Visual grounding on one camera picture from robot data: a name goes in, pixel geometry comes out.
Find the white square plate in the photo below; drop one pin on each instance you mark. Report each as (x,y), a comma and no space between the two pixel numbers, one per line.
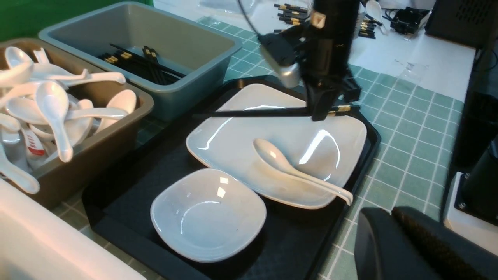
(327,150)

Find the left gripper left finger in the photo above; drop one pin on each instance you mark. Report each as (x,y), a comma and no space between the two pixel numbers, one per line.
(383,252)

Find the white ceramic spoon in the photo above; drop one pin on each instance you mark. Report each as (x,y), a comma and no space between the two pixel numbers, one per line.
(274,158)

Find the large white plastic bin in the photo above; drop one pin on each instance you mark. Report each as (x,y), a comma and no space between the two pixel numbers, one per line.
(35,244)

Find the black serving tray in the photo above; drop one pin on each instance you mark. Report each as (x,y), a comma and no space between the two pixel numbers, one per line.
(290,246)

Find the green backdrop cloth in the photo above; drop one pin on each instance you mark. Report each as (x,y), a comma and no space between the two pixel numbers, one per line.
(25,18)

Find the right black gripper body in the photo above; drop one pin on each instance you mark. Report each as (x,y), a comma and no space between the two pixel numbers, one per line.
(329,35)

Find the black chopstick gold band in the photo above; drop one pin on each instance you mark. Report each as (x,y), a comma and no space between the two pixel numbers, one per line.
(280,112)

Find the bundle black chopsticks in bin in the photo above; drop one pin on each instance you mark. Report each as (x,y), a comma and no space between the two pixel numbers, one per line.
(145,65)

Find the white square bowl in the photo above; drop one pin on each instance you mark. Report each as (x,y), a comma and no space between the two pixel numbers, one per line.
(208,216)

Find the white spoon centre large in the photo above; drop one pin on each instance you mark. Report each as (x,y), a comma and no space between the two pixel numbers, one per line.
(53,103)

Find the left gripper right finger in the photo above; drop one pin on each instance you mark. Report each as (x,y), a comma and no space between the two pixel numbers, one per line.
(451,255)

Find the black wrist camera with cable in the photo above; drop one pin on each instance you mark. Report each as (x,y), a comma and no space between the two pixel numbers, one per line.
(279,54)

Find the grey-blue plastic chopstick bin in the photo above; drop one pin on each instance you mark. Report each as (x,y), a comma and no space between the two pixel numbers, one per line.
(201,53)

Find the green checkered tablecloth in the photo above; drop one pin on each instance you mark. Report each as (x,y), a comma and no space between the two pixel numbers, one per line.
(417,128)

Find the brown plastic spoon bin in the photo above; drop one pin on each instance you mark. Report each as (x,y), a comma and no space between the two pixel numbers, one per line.
(59,181)

